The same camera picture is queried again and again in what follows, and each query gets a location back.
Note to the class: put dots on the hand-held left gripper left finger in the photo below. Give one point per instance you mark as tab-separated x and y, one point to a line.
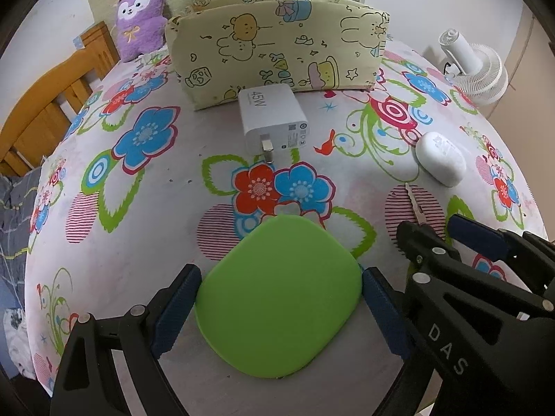
175	312

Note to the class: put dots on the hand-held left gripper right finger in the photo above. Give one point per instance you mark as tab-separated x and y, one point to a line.
383	312

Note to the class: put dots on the purple plush rabbit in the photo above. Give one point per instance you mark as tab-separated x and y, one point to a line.
138	21

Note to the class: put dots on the thin metal tool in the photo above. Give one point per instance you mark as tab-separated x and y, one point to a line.
415	203

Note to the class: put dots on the large white charger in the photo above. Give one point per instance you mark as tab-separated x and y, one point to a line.
271	112

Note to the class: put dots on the white standing fan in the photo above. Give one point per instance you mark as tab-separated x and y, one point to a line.
477	73

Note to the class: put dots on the green bear compact mirror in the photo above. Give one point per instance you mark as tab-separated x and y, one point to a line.
277	294

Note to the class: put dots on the grey plaid blanket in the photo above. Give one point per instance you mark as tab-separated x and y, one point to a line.
13	208

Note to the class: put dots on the white printed cloth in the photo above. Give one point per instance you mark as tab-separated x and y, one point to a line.
19	342

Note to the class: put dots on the white earbuds case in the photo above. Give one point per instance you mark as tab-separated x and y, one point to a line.
440	158

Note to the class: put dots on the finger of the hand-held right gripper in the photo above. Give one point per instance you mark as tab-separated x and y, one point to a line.
427	245
477	234

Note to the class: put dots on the blue wall sticker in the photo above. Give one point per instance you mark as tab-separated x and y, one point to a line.
78	41

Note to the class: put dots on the wooden bed headboard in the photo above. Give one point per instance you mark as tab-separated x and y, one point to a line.
39	108

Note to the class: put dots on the cartoon print fabric storage box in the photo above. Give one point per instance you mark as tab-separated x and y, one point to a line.
260	52

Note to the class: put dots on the beige door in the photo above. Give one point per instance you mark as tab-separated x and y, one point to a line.
533	73

